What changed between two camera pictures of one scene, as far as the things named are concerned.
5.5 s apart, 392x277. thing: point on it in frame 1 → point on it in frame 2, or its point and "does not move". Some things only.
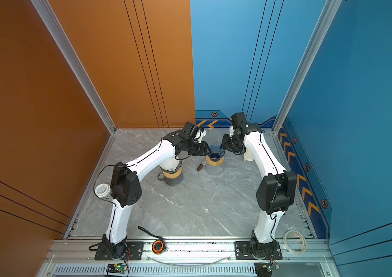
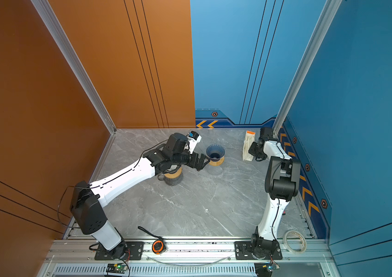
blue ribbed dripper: (217, 152) does not move
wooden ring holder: (173, 175) does not move
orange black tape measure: (158, 246) does not move
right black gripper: (225, 145) → (252, 150)
